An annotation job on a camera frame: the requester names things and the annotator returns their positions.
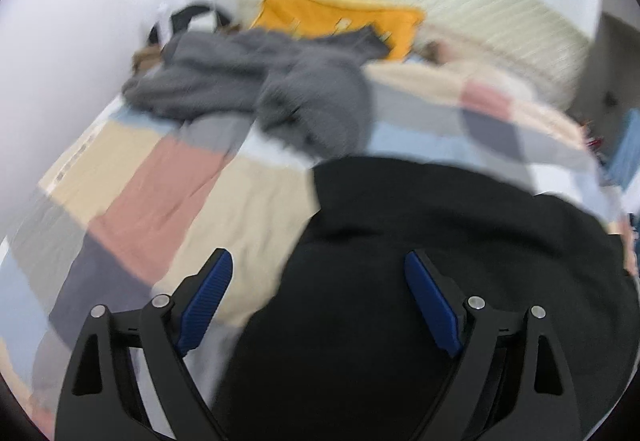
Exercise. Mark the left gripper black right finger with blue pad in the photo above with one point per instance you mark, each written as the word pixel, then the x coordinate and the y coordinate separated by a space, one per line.
pixel 509 378

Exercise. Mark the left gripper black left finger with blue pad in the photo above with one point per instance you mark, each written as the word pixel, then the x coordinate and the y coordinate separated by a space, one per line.
pixel 100 399

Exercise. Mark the black puffer jacket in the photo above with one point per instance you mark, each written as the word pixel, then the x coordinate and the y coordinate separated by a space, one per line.
pixel 361 336

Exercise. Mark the pastel patchwork duvet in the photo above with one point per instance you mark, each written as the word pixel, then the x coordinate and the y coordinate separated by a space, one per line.
pixel 138 203

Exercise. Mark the light blue towel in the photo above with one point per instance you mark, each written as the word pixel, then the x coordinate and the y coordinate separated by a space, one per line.
pixel 623 166

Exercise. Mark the grey wardrobe shelf unit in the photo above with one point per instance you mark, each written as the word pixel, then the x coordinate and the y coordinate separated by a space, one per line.
pixel 609 85

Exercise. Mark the pink beige pillow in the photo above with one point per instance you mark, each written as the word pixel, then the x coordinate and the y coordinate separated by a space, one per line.
pixel 460 56

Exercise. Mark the wooden nightstand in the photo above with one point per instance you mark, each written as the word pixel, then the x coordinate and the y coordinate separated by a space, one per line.
pixel 150 56

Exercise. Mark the grey fleece garment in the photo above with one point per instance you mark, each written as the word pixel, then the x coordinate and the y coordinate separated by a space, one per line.
pixel 310 93

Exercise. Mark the cream quilted headboard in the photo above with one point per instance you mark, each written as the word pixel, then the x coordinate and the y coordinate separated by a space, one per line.
pixel 450 6

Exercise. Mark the black bag on nightstand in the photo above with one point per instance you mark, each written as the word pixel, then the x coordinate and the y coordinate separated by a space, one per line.
pixel 180 20

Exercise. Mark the yellow cushion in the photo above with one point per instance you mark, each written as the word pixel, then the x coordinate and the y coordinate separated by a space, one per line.
pixel 396 25

